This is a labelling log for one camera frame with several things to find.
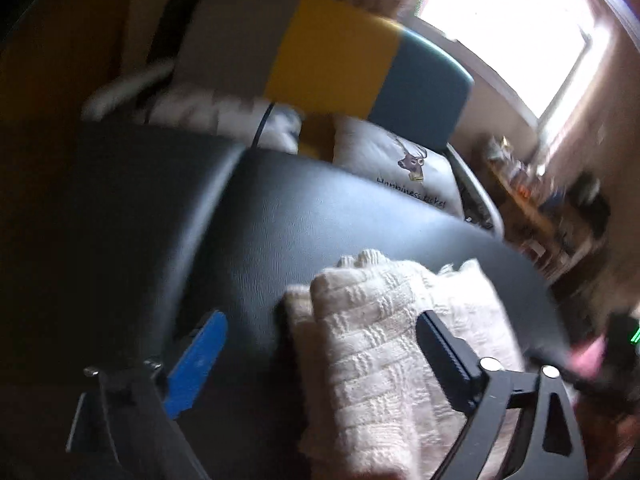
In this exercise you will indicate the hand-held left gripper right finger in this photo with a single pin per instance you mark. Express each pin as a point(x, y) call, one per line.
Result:
point(442, 360)

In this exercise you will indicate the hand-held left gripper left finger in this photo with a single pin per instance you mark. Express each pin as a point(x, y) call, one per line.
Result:
point(197, 365)

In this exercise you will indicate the cream knit sweater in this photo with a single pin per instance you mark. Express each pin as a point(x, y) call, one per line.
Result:
point(370, 350)

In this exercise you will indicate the person's pink patterned clothing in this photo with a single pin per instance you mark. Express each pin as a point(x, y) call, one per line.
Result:
point(590, 357)

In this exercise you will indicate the cluttered wooden desk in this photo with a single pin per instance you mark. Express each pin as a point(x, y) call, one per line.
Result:
point(540, 210)

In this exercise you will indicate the deer print pillow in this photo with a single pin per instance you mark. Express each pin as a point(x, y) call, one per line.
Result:
point(380, 160)

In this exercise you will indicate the triangle print pillow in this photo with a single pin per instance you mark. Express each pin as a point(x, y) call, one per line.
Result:
point(220, 115)

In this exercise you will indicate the grey yellow teal headboard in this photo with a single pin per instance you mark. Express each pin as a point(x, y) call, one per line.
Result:
point(330, 60)

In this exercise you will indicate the window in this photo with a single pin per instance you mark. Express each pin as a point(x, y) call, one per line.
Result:
point(510, 30)

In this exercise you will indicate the wooden wardrobe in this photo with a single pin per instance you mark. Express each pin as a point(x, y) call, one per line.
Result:
point(50, 40)

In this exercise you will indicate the grey bed frame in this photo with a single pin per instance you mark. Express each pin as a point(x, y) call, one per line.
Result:
point(475, 185)

